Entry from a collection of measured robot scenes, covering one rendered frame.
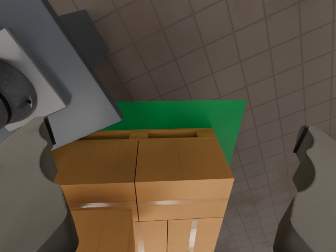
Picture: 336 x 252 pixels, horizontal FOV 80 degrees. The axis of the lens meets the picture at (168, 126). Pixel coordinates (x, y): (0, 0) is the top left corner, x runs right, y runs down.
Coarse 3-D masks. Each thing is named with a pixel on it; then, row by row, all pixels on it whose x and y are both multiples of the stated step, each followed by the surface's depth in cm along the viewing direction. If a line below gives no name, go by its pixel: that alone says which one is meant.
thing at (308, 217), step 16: (304, 128) 10; (304, 144) 10; (320, 144) 8; (304, 160) 8; (320, 160) 8; (304, 176) 8; (320, 176) 7; (304, 192) 6; (320, 192) 6; (288, 208) 6; (304, 208) 6; (320, 208) 6; (288, 224) 6; (304, 224) 5; (320, 224) 5; (288, 240) 6; (304, 240) 5; (320, 240) 5
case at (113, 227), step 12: (72, 216) 98; (84, 216) 98; (96, 216) 99; (108, 216) 99; (120, 216) 99; (84, 228) 94; (96, 228) 94; (108, 228) 94; (120, 228) 94; (132, 228) 107; (84, 240) 89; (96, 240) 89; (108, 240) 90; (120, 240) 90; (132, 240) 107
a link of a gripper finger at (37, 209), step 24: (48, 120) 10; (0, 144) 8; (24, 144) 8; (48, 144) 10; (0, 168) 7; (24, 168) 7; (48, 168) 8; (0, 192) 6; (24, 192) 6; (48, 192) 6; (0, 216) 5; (24, 216) 5; (48, 216) 5; (0, 240) 5; (24, 240) 5; (48, 240) 5; (72, 240) 6
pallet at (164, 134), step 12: (96, 132) 159; (108, 132) 160; (120, 132) 161; (132, 132) 159; (144, 132) 159; (156, 132) 163; (168, 132) 164; (180, 132) 164; (192, 132) 165; (204, 132) 161
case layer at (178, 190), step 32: (64, 160) 132; (96, 160) 132; (128, 160) 133; (160, 160) 133; (192, 160) 134; (224, 160) 134; (64, 192) 118; (96, 192) 120; (128, 192) 122; (160, 192) 124; (192, 192) 126; (224, 192) 128; (160, 224) 143; (192, 224) 146
